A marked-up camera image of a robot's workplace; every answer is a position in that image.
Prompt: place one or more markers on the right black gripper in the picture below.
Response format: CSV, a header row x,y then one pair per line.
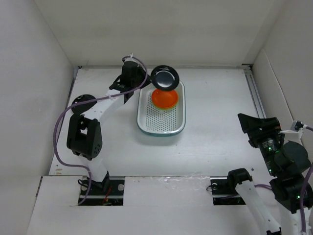
x,y
273,128

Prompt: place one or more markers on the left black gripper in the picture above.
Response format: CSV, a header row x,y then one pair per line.
x,y
140,70

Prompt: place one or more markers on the black plate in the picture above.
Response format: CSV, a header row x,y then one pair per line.
x,y
165,78

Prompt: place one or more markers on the orange plate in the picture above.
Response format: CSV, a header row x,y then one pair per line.
x,y
164,98

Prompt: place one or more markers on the green plate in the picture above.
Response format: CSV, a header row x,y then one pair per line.
x,y
165,107

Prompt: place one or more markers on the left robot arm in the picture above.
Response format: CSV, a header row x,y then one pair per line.
x,y
84,136

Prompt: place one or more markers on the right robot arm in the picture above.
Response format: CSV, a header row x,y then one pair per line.
x,y
289,165

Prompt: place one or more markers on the white perforated plastic bin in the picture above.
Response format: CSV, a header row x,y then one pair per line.
x,y
154,121

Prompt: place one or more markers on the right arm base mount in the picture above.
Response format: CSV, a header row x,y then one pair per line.
x,y
222,193

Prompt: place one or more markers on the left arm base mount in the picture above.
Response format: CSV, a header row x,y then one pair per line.
x,y
113,196

